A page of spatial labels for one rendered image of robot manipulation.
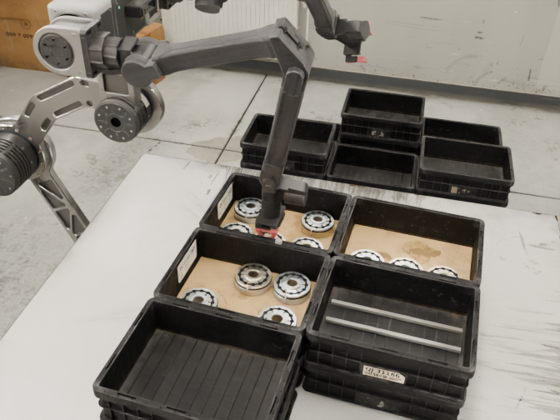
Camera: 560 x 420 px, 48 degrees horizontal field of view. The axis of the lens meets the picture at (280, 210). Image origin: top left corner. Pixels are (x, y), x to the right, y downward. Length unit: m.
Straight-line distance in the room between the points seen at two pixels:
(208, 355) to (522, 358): 0.87
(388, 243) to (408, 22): 2.85
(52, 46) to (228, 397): 0.93
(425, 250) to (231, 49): 0.89
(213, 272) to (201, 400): 0.43
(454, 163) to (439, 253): 1.15
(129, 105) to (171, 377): 0.81
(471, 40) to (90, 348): 3.53
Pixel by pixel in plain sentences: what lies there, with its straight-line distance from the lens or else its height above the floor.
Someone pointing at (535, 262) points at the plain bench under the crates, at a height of 0.70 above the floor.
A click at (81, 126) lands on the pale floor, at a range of 4.34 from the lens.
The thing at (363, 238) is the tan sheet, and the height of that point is 0.83.
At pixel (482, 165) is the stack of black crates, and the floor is 0.49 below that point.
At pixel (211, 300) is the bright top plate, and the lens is 1.71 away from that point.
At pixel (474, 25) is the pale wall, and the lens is 4.65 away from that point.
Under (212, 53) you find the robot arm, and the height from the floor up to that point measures 1.49.
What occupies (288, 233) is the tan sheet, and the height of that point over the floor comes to 0.83.
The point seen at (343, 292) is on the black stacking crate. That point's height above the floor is 0.83.
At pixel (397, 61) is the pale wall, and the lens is 4.74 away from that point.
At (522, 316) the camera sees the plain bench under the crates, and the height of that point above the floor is 0.70.
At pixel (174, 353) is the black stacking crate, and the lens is 1.64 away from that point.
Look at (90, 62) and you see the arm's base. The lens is 1.60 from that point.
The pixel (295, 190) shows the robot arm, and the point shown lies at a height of 1.08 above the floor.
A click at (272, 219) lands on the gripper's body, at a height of 0.96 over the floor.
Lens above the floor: 2.07
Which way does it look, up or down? 37 degrees down
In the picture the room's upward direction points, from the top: 2 degrees clockwise
